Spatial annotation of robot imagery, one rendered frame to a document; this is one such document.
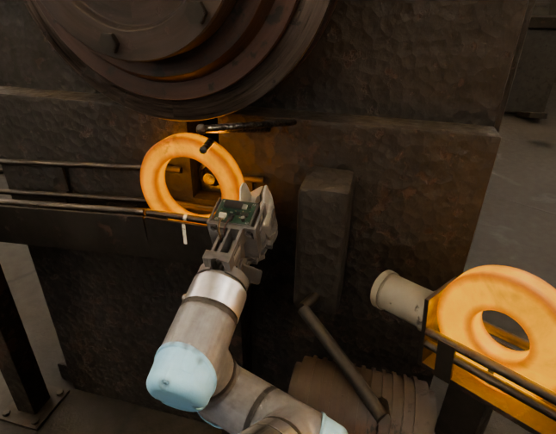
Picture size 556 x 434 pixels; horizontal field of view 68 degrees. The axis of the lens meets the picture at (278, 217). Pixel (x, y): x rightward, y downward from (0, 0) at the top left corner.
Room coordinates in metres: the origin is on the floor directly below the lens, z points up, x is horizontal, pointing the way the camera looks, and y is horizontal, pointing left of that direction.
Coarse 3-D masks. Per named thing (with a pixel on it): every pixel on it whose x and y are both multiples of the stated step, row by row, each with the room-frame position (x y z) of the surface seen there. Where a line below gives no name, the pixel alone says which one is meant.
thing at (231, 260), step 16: (224, 208) 0.52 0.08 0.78; (240, 208) 0.51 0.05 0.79; (256, 208) 0.52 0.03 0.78; (208, 224) 0.49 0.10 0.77; (224, 224) 0.49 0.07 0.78; (240, 224) 0.49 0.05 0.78; (256, 224) 0.48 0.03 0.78; (224, 240) 0.46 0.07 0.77; (240, 240) 0.47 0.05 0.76; (256, 240) 0.48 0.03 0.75; (208, 256) 0.43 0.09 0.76; (224, 256) 0.43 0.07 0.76; (240, 256) 0.48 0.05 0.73; (256, 256) 0.49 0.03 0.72; (240, 272) 0.44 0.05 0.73
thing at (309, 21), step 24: (24, 0) 0.67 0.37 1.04; (312, 0) 0.56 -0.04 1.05; (48, 24) 0.66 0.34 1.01; (312, 24) 0.56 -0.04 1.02; (288, 48) 0.57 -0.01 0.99; (96, 72) 0.64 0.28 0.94; (264, 72) 0.58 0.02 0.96; (288, 72) 0.57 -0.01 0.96; (120, 96) 0.64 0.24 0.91; (144, 96) 0.63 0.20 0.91; (216, 96) 0.60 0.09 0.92; (240, 96) 0.59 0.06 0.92; (192, 120) 0.61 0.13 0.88
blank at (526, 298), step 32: (448, 288) 0.41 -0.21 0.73; (480, 288) 0.38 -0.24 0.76; (512, 288) 0.36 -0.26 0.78; (544, 288) 0.35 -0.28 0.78; (448, 320) 0.40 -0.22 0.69; (480, 320) 0.39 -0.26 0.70; (544, 320) 0.33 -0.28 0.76; (480, 352) 0.36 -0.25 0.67; (512, 352) 0.36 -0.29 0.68; (544, 352) 0.32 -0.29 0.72; (512, 384) 0.33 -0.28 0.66; (544, 384) 0.31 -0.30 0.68
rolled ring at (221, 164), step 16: (160, 144) 0.65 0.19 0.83; (176, 144) 0.64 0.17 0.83; (192, 144) 0.63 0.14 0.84; (144, 160) 0.66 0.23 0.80; (160, 160) 0.65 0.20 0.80; (208, 160) 0.63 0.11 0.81; (224, 160) 0.62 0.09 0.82; (144, 176) 0.66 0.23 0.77; (160, 176) 0.67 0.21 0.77; (224, 176) 0.62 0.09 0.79; (240, 176) 0.63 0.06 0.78; (144, 192) 0.66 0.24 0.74; (160, 192) 0.66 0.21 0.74; (224, 192) 0.62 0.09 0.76; (160, 208) 0.65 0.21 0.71; (176, 208) 0.66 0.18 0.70
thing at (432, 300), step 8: (440, 288) 0.43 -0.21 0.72; (432, 296) 0.41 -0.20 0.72; (424, 304) 0.40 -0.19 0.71; (432, 304) 0.41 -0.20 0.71; (424, 312) 0.40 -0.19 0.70; (432, 312) 0.41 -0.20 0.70; (424, 320) 0.40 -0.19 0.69; (432, 320) 0.41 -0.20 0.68; (424, 328) 0.40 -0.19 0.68; (424, 336) 0.40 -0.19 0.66; (424, 352) 0.40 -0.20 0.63; (432, 352) 0.41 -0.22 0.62
